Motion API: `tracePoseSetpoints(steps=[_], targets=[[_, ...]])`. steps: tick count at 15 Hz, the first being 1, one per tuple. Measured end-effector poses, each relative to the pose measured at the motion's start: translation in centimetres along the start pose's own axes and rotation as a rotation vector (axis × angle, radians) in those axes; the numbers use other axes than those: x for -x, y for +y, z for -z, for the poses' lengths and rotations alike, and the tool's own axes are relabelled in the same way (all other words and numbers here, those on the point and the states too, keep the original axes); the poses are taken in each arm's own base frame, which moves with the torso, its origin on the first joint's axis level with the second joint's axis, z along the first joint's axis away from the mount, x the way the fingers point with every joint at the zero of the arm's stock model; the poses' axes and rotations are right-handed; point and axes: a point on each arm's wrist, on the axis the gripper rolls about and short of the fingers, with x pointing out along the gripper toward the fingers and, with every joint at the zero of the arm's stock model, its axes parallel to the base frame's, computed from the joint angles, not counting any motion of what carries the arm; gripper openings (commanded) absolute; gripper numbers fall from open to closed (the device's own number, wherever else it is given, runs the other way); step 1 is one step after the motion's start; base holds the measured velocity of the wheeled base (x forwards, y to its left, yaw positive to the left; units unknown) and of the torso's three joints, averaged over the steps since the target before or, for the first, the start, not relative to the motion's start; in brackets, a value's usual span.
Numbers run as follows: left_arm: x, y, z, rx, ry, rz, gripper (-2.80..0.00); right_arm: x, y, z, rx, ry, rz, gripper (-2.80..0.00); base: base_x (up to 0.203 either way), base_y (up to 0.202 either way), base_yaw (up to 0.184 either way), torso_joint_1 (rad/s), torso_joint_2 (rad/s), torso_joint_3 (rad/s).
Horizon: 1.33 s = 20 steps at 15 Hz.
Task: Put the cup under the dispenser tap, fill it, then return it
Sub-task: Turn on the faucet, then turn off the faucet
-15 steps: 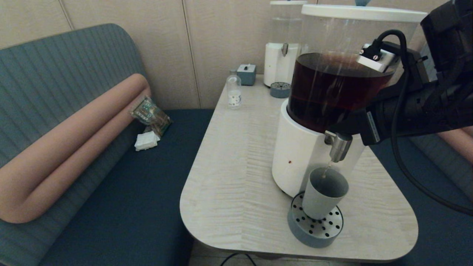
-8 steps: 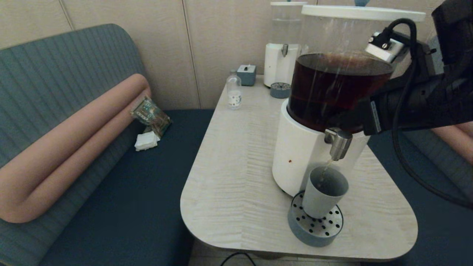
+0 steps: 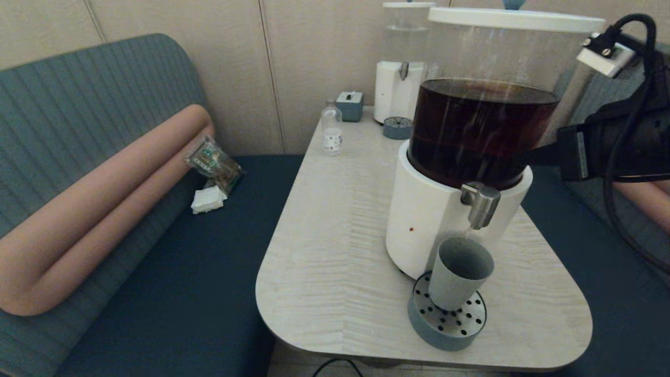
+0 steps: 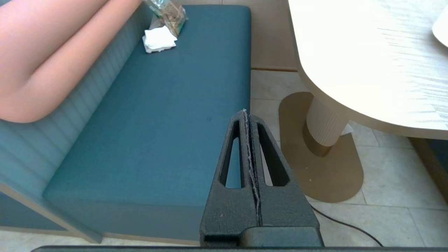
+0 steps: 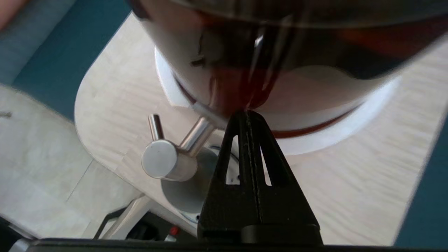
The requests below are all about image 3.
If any grey plastic cup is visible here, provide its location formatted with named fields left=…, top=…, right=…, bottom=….
left=428, top=236, right=495, bottom=313

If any pink cylindrical bolster cushion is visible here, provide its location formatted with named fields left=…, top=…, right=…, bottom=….
left=612, top=180, right=670, bottom=234
left=0, top=104, right=215, bottom=318

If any teal upholstered bench seat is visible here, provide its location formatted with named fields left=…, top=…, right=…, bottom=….
left=516, top=41, right=670, bottom=377
left=0, top=34, right=305, bottom=377

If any large dispenser with dark tea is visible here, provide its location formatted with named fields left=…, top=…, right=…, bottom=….
left=385, top=0, right=607, bottom=284

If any small blue-grey drip tray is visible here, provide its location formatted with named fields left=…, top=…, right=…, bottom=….
left=382, top=116, right=415, bottom=140

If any small clear water dispenser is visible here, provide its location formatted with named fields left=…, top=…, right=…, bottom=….
left=374, top=1, right=436, bottom=126

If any large blue-grey drip tray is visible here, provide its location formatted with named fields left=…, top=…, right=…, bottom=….
left=407, top=270, right=488, bottom=352

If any blue-grey tissue box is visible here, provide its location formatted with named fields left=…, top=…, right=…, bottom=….
left=335, top=91, right=364, bottom=123

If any small clear plastic bottle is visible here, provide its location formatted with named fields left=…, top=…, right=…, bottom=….
left=320, top=99, right=343, bottom=157

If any clear snack bag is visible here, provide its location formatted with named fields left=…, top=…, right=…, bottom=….
left=183, top=136, right=243, bottom=196

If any white folded napkin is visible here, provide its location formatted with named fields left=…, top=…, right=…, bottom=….
left=190, top=185, right=228, bottom=215

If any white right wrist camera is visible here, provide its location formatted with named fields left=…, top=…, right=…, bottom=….
left=577, top=32, right=637, bottom=79

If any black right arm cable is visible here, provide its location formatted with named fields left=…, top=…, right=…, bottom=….
left=601, top=13, right=670, bottom=274

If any black floor cable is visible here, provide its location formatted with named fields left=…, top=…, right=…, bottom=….
left=312, top=358, right=363, bottom=377

